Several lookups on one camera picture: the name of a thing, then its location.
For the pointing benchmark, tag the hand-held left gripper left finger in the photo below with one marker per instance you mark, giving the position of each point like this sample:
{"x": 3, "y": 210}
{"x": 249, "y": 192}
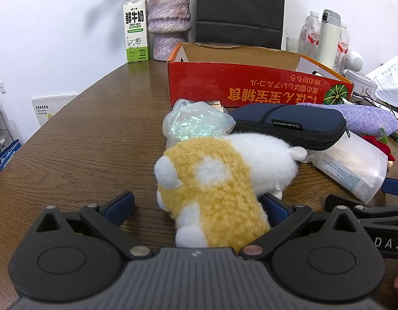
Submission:
{"x": 118, "y": 205}

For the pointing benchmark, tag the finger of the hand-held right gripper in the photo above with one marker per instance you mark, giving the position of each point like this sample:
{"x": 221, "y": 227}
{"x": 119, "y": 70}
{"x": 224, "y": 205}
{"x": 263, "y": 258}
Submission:
{"x": 354, "y": 205}
{"x": 394, "y": 187}

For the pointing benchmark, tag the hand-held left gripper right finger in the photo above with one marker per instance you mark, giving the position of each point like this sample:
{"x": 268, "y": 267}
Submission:
{"x": 274, "y": 210}

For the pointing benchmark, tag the yellow and white plush toy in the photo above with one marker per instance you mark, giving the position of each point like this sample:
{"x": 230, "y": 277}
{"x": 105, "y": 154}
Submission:
{"x": 218, "y": 193}

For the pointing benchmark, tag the navy zip case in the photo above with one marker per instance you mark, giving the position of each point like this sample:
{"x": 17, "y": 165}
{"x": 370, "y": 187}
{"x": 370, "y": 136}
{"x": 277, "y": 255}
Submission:
{"x": 283, "y": 126}

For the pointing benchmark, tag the iridescent clear plastic bag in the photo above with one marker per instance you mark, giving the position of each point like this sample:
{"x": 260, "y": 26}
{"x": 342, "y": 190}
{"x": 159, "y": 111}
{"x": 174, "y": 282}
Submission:
{"x": 192, "y": 122}

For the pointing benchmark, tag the red cardboard box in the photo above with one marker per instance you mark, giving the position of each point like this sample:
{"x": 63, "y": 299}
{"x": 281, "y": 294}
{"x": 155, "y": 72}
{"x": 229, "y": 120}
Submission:
{"x": 205, "y": 84}

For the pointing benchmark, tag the red artificial flower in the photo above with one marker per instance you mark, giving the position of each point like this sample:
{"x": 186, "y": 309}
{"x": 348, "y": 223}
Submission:
{"x": 384, "y": 150}

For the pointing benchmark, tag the translucent plastic container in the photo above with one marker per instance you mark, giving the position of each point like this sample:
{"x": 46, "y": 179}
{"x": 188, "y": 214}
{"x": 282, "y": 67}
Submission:
{"x": 350, "y": 164}

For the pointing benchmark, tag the brown wooden desk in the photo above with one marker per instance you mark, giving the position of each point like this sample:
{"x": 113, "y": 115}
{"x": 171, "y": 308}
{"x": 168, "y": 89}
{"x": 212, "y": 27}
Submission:
{"x": 89, "y": 135}

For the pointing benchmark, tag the purple fabric pouch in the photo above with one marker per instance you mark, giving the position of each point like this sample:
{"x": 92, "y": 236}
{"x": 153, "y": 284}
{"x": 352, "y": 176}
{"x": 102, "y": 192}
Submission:
{"x": 363, "y": 118}

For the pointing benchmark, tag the white printed tin box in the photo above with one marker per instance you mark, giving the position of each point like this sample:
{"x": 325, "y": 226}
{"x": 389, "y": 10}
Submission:
{"x": 363, "y": 85}

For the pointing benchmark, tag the stack of white papers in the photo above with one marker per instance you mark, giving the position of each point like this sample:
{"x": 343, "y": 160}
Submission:
{"x": 389, "y": 77}

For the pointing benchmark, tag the metal shelf rack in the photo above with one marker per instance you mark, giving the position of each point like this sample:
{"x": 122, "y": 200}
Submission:
{"x": 3, "y": 142}

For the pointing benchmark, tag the white round device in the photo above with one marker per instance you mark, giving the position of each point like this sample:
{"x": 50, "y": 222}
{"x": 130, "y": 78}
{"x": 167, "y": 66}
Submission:
{"x": 354, "y": 61}

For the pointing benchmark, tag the clear water bottle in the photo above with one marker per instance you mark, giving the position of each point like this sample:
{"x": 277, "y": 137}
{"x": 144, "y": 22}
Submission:
{"x": 343, "y": 45}
{"x": 310, "y": 35}

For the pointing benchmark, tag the white thermos flask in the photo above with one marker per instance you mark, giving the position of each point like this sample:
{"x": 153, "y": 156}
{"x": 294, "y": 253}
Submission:
{"x": 328, "y": 38}

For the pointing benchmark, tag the white and green milk carton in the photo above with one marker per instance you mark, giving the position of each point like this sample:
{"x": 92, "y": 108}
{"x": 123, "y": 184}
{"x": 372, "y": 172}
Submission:
{"x": 136, "y": 38}

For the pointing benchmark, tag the purple textured vase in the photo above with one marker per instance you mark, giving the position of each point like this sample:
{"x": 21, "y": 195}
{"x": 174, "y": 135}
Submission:
{"x": 168, "y": 22}

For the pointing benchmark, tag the black office chair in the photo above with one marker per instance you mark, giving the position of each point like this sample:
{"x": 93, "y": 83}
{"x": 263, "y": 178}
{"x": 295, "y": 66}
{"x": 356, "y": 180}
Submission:
{"x": 241, "y": 6}

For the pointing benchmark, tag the white wall outlet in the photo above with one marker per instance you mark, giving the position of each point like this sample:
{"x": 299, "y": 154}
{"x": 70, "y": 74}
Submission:
{"x": 2, "y": 87}

